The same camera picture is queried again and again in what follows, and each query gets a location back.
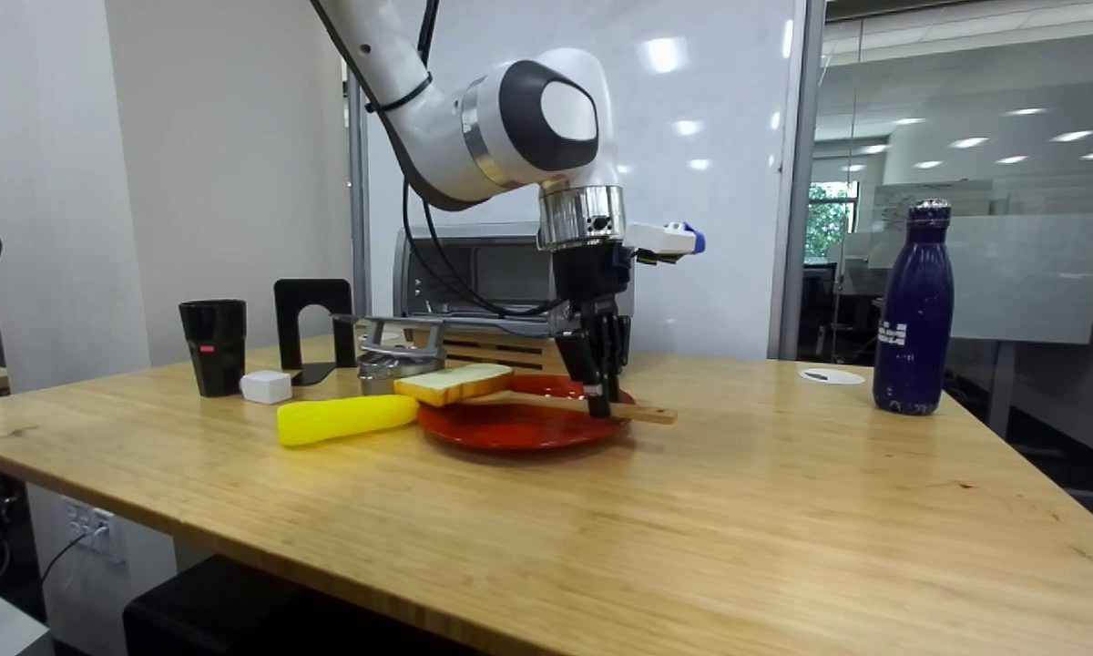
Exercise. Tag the dark blue water bottle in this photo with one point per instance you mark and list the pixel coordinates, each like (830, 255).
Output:
(911, 328)

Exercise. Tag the black metal bookend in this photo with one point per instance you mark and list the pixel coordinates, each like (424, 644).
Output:
(287, 322)

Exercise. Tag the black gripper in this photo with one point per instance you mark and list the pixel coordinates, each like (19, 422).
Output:
(593, 278)

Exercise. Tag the framed whiteboard panel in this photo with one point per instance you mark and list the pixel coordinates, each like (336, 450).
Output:
(717, 278)

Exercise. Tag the yellow toy corn cob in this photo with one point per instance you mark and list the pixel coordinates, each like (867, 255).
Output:
(348, 422)

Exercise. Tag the small steel pot with lid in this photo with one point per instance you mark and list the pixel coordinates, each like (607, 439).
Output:
(389, 371)

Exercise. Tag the small white block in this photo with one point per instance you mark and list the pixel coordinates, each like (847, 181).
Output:
(269, 386)

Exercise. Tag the red plate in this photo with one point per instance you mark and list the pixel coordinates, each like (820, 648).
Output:
(512, 428)

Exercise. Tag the silver toaster oven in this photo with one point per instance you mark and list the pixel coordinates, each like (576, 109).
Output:
(486, 273)

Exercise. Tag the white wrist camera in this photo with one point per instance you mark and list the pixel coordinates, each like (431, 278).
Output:
(665, 237)

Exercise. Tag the wooden slotted spatula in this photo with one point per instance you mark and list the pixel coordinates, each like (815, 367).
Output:
(535, 403)

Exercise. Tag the black plastic tumbler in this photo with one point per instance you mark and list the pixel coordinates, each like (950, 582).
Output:
(213, 348)

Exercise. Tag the wooden slatted crate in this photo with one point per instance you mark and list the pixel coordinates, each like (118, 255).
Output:
(512, 352)

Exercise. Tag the white wall power outlet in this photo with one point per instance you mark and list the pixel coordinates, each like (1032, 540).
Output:
(93, 529)

